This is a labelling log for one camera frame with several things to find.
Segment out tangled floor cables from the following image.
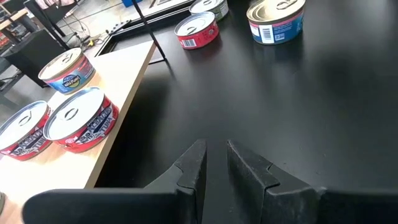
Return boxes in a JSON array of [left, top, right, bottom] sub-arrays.
[[70, 18, 105, 47]]

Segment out red albacore tuna can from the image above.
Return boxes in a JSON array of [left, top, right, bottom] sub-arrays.
[[42, 86, 120, 154], [174, 11, 220, 50], [0, 100, 53, 162]]

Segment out black metal table frame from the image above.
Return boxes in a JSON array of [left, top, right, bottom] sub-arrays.
[[95, 0, 200, 58]]

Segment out blue bin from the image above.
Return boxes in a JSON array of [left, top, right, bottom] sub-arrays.
[[121, 0, 144, 8]]

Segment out black box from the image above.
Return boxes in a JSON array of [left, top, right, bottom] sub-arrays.
[[4, 29, 66, 88]]

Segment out blue Wild Planet can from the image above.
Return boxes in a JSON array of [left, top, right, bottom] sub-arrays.
[[246, 0, 307, 46], [37, 47, 96, 95]]

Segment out wooden background desk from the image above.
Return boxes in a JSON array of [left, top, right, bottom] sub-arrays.
[[0, 8, 29, 32]]

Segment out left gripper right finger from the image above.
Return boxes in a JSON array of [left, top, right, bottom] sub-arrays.
[[226, 139, 321, 224]]

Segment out wooden shelf with black frame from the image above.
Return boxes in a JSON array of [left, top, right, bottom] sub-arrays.
[[0, 0, 168, 224]]

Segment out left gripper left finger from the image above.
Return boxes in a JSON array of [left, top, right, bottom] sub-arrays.
[[144, 139, 208, 224]]

